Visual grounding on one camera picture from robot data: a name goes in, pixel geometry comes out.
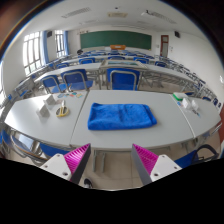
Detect framed board on desk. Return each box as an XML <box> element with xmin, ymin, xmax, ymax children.
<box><xmin>99</xmin><ymin>59</ymin><xmax>149</xmax><ymax>70</ymax></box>

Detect large multi-pane window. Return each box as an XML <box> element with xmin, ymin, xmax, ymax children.
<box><xmin>22</xmin><ymin>31</ymin><xmax>43</xmax><ymax>77</ymax></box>

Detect blue towel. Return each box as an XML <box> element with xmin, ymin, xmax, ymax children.
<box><xmin>87</xmin><ymin>102</ymin><xmax>158</xmax><ymax>131</ymax></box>

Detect yellow-handled scissors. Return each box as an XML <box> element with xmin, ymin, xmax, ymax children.
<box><xmin>55</xmin><ymin>99</ymin><xmax>70</xmax><ymax>118</ymax></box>

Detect blue curtain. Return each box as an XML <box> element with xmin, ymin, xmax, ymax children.
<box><xmin>41</xmin><ymin>30</ymin><xmax>50</xmax><ymax>66</ymax></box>
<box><xmin>63</xmin><ymin>30</ymin><xmax>70</xmax><ymax>56</ymax></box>

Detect white folded card stand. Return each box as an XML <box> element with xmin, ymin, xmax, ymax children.
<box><xmin>35</xmin><ymin>103</ymin><xmax>51</xmax><ymax>118</ymax></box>
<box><xmin>44</xmin><ymin>93</ymin><xmax>58</xmax><ymax>107</ymax></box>

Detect dark red classroom door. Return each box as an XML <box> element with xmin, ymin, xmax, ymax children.
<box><xmin>159</xmin><ymin>34</ymin><xmax>170</xmax><ymax>58</ymax></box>

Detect white long classroom desk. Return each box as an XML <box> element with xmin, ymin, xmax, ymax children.
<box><xmin>99</xmin><ymin>59</ymin><xmax>201</xmax><ymax>88</ymax></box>
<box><xmin>33</xmin><ymin>62</ymin><xmax>103</xmax><ymax>84</ymax></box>

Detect brown wooden door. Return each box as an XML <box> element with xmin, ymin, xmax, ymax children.
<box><xmin>218</xmin><ymin>103</ymin><xmax>224</xmax><ymax>141</ymax></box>

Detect ceiling air conditioner panel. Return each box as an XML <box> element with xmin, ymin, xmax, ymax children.
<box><xmin>107</xmin><ymin>11</ymin><xmax>128</xmax><ymax>19</ymax></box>

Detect white ceiling projector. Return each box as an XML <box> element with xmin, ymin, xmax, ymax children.
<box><xmin>140</xmin><ymin>9</ymin><xmax>155</xmax><ymax>18</ymax></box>

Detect narrow multi-pane window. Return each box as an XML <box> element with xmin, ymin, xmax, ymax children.
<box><xmin>54</xmin><ymin>29</ymin><xmax>65</xmax><ymax>58</ymax></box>

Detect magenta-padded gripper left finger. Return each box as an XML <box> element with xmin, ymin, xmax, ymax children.
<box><xmin>39</xmin><ymin>143</ymin><xmax>92</xmax><ymax>185</ymax></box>

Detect green chalkboard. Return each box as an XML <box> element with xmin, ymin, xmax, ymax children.
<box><xmin>79</xmin><ymin>30</ymin><xmax>153</xmax><ymax>51</ymax></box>

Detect green and white box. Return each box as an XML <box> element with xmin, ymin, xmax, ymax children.
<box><xmin>172</xmin><ymin>92</ymin><xmax>189</xmax><ymax>101</ymax></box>

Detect group of blue classroom chairs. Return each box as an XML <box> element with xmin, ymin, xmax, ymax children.
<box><xmin>46</xmin><ymin>49</ymin><xmax>221</xmax><ymax>104</ymax></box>

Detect blue classroom chair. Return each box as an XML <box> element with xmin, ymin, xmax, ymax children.
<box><xmin>106</xmin><ymin>67</ymin><xmax>141</xmax><ymax>91</ymax></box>
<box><xmin>174</xmin><ymin>143</ymin><xmax>219</xmax><ymax>169</ymax></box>
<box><xmin>60</xmin><ymin>69</ymin><xmax>94</xmax><ymax>93</ymax></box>
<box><xmin>40</xmin><ymin>74</ymin><xmax>68</xmax><ymax>95</ymax></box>
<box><xmin>39</xmin><ymin>143</ymin><xmax>69</xmax><ymax>158</ymax></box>

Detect ceiling light grille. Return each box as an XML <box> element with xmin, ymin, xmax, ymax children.
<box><xmin>61</xmin><ymin>7</ymin><xmax>92</xmax><ymax>19</ymax></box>

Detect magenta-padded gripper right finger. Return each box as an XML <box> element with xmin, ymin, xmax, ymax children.
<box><xmin>131</xmin><ymin>143</ymin><xmax>183</xmax><ymax>186</ymax></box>

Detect orange lectern desk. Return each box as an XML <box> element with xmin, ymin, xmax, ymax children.
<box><xmin>109</xmin><ymin>44</ymin><xmax>127</xmax><ymax>51</ymax></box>

